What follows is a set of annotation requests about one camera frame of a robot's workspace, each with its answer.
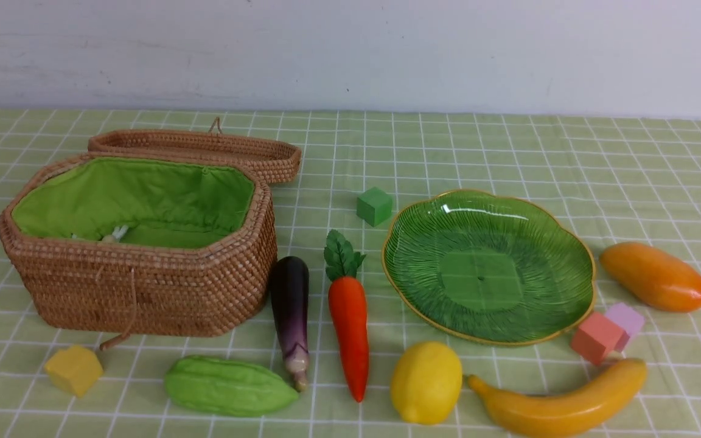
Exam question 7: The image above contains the yellow foam cube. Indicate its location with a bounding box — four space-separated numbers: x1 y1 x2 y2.
44 346 103 397

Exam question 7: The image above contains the woven wicker basket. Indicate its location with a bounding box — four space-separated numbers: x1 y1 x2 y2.
0 152 277 338

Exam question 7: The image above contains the orange mango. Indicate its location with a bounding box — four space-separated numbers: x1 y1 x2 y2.
600 242 701 313

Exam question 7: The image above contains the red foam cube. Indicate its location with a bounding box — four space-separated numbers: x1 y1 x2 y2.
570 311 626 367

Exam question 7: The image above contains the green glass leaf plate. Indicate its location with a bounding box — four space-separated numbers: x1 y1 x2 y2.
381 189 596 346

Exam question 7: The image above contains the orange carrot with leaves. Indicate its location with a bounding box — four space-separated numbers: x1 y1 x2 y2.
324 229 370 404

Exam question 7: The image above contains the green fabric basket liner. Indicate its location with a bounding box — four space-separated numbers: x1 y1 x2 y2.
12 157 255 249

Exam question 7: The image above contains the yellow banana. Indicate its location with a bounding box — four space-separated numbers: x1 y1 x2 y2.
467 358 648 437

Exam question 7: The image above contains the yellow lemon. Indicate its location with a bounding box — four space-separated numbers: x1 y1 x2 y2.
389 341 464 426

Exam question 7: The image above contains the pink foam cube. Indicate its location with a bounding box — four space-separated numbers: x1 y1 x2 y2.
604 302 646 353

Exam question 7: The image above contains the purple eggplant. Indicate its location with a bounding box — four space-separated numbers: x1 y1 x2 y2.
267 255 310 392

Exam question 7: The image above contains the green checkered tablecloth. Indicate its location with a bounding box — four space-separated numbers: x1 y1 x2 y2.
0 109 701 437

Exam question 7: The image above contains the green foam cube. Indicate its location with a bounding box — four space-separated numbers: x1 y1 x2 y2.
356 187 393 227

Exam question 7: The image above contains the green bitter gourd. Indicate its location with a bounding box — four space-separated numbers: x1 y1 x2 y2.
164 355 299 417

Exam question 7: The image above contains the woven wicker basket lid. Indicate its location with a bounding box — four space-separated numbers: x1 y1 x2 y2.
87 117 302 185

